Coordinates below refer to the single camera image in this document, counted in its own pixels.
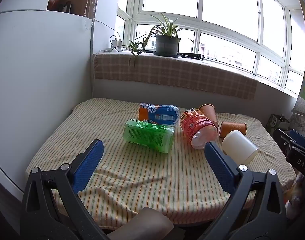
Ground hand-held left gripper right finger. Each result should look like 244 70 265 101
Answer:
196 141 289 240

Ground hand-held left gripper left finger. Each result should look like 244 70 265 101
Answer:
20 139 110 240

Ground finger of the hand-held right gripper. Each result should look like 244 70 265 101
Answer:
273 128 305 156

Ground white cup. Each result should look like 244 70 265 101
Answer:
222 130 259 166

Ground short orange paper cup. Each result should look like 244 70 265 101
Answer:
219 121 248 138

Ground tall orange paper cup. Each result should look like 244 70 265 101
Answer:
199 104 219 128

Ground green and white paper bag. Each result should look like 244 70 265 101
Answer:
267 114 291 133

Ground grey textured fabric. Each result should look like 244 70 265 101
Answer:
292 96 305 132

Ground floral cloth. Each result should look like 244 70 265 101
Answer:
284 174 305 219

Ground red drink bottle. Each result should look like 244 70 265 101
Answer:
180 108 219 150

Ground striped bed sheet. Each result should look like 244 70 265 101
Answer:
25 98 296 227

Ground green snack packet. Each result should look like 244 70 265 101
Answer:
122 119 175 153

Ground blue orange snack packet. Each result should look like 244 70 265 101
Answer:
138 102 180 126

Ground person's trousered leg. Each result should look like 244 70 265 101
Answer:
106 207 174 240

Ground white cabinet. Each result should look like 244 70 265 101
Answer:
0 9 93 202

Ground checked beige cloth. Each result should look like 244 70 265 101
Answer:
94 52 258 100

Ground black flat device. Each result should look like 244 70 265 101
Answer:
179 52 202 60

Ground white plug charger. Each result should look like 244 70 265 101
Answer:
112 38 123 52

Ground potted spider plant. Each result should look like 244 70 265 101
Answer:
110 12 194 58

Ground dark books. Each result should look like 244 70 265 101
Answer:
58 1 72 13

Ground white window frame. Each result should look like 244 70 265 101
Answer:
116 0 305 95

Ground beaded blind cord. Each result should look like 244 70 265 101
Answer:
83 0 96 29

